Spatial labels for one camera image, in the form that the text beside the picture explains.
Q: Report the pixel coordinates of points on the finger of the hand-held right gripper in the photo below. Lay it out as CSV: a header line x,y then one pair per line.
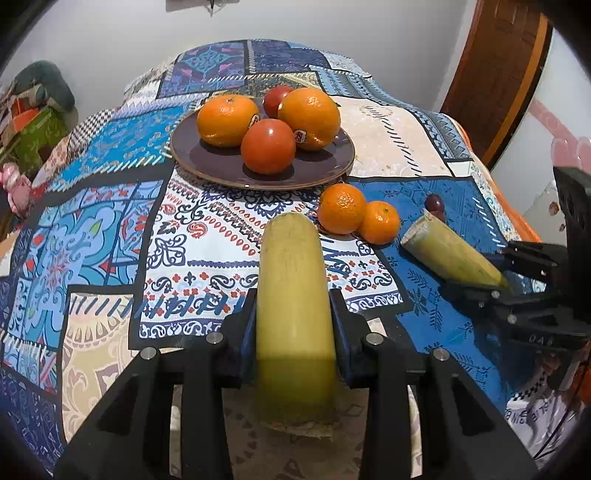
x,y
531,258
489,302

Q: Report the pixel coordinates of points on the small mandarin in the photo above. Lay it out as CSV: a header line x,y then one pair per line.
x,y
379,223
341,208

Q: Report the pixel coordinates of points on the orange bed sheet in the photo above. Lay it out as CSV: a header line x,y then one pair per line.
x,y
503,189

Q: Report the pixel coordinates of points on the red tomato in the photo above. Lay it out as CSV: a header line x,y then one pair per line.
x,y
274,99
268,146

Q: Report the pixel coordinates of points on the wooden door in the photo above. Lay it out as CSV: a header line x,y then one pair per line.
x,y
496,69

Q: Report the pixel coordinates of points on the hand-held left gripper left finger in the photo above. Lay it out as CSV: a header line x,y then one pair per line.
x,y
247,334

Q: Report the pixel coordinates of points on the large orange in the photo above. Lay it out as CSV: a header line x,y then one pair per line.
x,y
227,121
309,117

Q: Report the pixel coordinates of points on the pink toy figure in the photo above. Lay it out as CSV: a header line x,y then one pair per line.
x,y
16,187

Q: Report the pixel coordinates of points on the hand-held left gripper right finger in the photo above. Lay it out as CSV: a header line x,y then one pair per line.
x,y
340,334

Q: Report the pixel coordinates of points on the dark red grape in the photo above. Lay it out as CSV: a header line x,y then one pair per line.
x,y
435,205

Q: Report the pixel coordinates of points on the orange box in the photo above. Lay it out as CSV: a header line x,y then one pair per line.
x,y
18,108

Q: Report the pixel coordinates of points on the patchwork blanket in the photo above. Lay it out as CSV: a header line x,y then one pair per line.
x,y
115,240

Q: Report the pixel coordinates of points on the purple plate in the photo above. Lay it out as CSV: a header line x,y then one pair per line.
x,y
221,166

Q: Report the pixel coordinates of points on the person's printed white clothing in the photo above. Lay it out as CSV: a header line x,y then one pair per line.
x,y
540,415

